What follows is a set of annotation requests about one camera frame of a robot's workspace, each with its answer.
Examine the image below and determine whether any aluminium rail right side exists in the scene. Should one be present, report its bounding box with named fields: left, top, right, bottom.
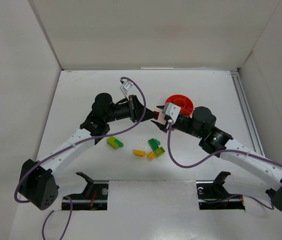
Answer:
left=230, top=70, right=262, bottom=151

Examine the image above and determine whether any yellow curved lego brick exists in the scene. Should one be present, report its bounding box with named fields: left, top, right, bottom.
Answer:
left=133, top=149, right=147, bottom=158

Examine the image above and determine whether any yellow square lego brick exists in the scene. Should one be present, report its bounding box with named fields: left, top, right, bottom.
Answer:
left=147, top=151, right=157, bottom=161

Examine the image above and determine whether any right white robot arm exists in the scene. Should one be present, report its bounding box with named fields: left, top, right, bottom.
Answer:
left=155, top=102, right=282, bottom=212

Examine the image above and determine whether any purple cable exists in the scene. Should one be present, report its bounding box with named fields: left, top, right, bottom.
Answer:
left=167, top=118, right=282, bottom=210
left=14, top=76, right=146, bottom=240

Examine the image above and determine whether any lime square lego brick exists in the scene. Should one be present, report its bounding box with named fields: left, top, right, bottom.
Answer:
left=154, top=147, right=166, bottom=158

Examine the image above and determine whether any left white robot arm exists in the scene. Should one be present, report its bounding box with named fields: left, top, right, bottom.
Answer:
left=16, top=93, right=156, bottom=211

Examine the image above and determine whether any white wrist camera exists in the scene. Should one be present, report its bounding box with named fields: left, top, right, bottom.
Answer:
left=162, top=102, right=181, bottom=124
left=119, top=78, right=134, bottom=98

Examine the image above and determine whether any lime green lego stack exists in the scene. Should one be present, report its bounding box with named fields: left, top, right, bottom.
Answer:
left=106, top=136, right=119, bottom=150

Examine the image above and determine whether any green flat lego brick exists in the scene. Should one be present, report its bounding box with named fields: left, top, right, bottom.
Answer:
left=148, top=138, right=159, bottom=152

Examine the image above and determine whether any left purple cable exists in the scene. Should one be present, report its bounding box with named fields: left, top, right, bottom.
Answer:
left=14, top=76, right=146, bottom=240

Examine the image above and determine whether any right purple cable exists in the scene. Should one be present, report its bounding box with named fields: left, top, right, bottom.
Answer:
left=167, top=118, right=282, bottom=210

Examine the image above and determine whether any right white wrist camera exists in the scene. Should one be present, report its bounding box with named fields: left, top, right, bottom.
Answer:
left=162, top=102, right=181, bottom=124

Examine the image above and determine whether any orange divided round container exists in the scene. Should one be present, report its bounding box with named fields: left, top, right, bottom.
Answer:
left=165, top=94, right=195, bottom=117

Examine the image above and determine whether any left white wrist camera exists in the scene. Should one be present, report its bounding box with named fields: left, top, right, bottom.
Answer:
left=119, top=78, right=134, bottom=98

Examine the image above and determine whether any red lego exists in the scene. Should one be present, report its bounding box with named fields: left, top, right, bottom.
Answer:
left=154, top=111, right=160, bottom=120

